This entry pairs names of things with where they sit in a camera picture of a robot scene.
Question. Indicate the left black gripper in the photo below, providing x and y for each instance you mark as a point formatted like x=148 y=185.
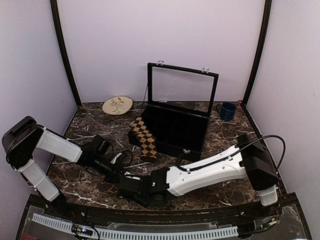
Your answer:
x=116 y=169

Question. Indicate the brown tan argyle sock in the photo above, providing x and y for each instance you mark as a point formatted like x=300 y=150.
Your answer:
x=146 y=140

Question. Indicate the floral ceramic plate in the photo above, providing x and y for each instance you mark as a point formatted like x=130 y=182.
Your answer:
x=117 y=105

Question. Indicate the grey slotted cable duct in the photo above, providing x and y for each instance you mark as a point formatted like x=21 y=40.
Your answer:
x=133 y=233

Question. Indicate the left black frame post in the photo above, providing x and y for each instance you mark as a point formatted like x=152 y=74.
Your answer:
x=63 y=51

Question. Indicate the right black frame post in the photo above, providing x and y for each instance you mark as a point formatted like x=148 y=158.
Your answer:
x=258 y=52

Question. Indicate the black front rail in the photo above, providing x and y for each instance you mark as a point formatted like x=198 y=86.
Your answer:
x=225 y=207

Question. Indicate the dark blue mug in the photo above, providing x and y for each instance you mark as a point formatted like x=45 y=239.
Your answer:
x=226 y=111

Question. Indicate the small circuit board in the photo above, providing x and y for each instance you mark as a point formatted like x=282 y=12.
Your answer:
x=81 y=230

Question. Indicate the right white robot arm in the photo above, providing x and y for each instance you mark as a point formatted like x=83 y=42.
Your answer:
x=248 y=158

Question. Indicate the black frame post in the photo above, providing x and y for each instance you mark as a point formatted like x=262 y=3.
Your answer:
x=258 y=52
x=63 y=51

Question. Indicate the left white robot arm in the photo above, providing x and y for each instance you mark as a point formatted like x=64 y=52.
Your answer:
x=27 y=140

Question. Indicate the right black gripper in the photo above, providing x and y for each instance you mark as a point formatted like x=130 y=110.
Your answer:
x=146 y=177

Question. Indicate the black display box with lid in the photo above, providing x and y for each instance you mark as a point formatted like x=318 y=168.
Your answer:
x=178 y=108

